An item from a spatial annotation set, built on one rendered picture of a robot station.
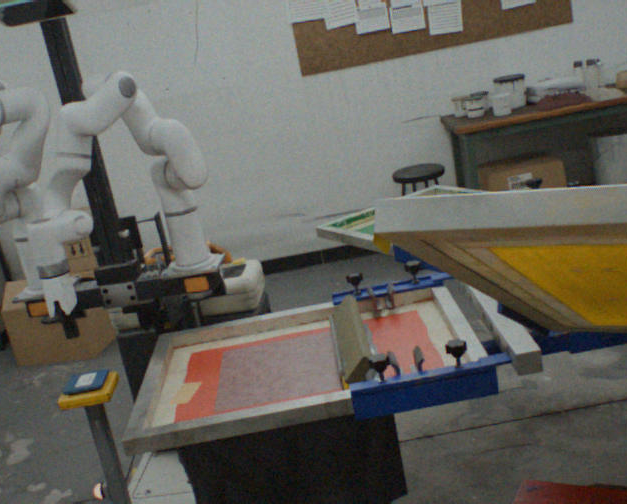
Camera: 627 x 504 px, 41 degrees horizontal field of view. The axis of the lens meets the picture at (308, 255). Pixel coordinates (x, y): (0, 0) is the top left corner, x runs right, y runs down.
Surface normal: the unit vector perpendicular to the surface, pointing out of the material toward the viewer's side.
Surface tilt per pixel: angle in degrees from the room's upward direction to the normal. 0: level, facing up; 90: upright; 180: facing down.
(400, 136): 90
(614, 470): 0
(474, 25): 90
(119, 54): 90
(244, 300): 90
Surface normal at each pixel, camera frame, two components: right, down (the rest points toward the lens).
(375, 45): 0.04, 0.29
